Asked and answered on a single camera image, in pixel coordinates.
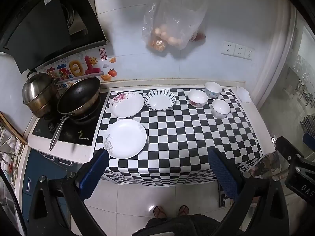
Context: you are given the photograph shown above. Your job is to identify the steel pot with lid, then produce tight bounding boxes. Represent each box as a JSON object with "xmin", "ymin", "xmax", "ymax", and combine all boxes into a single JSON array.
[{"xmin": 22, "ymin": 70, "xmax": 61, "ymax": 118}]

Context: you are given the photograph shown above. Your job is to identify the person's dark trousers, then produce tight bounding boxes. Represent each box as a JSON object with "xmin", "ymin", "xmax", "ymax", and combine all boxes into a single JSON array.
[{"xmin": 132, "ymin": 214, "xmax": 222, "ymax": 236}]

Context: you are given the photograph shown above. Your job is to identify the blue cabinet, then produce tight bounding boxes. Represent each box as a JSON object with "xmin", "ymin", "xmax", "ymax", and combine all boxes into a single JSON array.
[{"xmin": 22, "ymin": 150, "xmax": 74, "ymax": 227}]

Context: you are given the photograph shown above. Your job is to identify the polka dot bowl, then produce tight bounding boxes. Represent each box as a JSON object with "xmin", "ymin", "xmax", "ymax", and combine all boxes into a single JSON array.
[{"xmin": 205, "ymin": 81, "xmax": 222, "ymax": 99}]

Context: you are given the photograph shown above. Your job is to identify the pink floral plate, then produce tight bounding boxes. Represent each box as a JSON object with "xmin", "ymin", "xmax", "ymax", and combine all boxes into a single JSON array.
[{"xmin": 109, "ymin": 91, "xmax": 145, "ymax": 118}]

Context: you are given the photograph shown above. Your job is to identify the black range hood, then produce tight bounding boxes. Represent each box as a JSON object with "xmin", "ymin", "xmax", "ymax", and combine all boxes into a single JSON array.
[{"xmin": 0, "ymin": 0, "xmax": 110, "ymax": 74}]

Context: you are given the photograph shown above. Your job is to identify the clear plastic bag with fruit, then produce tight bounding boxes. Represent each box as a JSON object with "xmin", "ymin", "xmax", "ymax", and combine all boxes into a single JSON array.
[{"xmin": 141, "ymin": 0, "xmax": 208, "ymax": 54}]

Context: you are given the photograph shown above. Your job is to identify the white cloth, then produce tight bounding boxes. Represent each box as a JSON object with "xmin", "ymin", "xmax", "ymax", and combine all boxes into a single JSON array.
[{"xmin": 236, "ymin": 87, "xmax": 252, "ymax": 103}]

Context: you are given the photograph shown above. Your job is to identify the black white checkered tablecloth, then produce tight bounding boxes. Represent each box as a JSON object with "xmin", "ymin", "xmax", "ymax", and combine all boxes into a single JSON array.
[{"xmin": 94, "ymin": 87, "xmax": 263, "ymax": 186}]

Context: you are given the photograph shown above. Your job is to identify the white wall socket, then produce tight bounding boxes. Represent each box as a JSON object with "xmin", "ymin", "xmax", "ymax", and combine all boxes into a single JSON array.
[
  {"xmin": 221, "ymin": 41, "xmax": 236, "ymax": 56},
  {"xmin": 234, "ymin": 44, "xmax": 247, "ymax": 58},
  {"xmin": 244, "ymin": 47, "xmax": 255, "ymax": 61}
]

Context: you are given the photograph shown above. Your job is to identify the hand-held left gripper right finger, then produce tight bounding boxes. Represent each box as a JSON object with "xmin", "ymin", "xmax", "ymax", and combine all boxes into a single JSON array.
[{"xmin": 208, "ymin": 148, "xmax": 291, "ymax": 236}]

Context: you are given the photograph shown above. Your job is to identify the black striped white plate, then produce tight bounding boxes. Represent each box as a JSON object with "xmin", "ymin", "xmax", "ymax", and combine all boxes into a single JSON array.
[{"xmin": 144, "ymin": 89, "xmax": 177, "ymax": 112}]

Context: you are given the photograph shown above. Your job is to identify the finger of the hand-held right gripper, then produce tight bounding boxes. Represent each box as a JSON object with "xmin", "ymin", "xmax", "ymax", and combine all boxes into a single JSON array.
[{"xmin": 275, "ymin": 136, "xmax": 304, "ymax": 164}]

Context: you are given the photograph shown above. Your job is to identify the black frying pan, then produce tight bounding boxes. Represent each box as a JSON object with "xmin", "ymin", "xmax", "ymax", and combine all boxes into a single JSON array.
[{"xmin": 49, "ymin": 77, "xmax": 101, "ymax": 151}]

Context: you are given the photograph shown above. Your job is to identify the white bowl with red pattern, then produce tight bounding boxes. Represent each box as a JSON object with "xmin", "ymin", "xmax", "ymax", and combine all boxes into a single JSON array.
[{"xmin": 188, "ymin": 90, "xmax": 208, "ymax": 108}]

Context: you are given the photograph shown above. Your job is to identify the white plate with grey flower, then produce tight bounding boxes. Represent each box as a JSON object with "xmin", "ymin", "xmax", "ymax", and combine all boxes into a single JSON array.
[{"xmin": 103, "ymin": 119, "xmax": 147, "ymax": 159}]

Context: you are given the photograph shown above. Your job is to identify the black gas cooktop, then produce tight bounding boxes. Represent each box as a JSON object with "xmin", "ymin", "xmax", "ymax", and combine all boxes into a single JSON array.
[{"xmin": 32, "ymin": 92, "xmax": 109, "ymax": 146}]

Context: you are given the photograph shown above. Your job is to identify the colourful lettering wall sticker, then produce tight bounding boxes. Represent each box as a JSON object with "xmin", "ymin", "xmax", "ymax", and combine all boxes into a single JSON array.
[{"xmin": 47, "ymin": 55, "xmax": 104, "ymax": 82}]

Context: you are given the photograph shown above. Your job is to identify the wooden board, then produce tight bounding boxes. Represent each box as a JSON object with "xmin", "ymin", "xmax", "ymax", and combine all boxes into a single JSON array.
[{"xmin": 0, "ymin": 112, "xmax": 28, "ymax": 145}]

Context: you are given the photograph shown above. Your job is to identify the glass sliding door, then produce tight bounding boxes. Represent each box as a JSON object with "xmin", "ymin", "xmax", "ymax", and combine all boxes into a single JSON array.
[{"xmin": 258, "ymin": 17, "xmax": 315, "ymax": 140}]

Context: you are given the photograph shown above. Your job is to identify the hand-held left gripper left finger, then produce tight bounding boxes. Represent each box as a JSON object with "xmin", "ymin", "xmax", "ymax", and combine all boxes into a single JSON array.
[{"xmin": 26, "ymin": 148, "xmax": 110, "ymax": 236}]

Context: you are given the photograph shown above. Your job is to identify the white bowl with dark rim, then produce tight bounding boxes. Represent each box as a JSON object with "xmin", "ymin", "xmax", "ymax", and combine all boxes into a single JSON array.
[{"xmin": 211, "ymin": 99, "xmax": 231, "ymax": 120}]

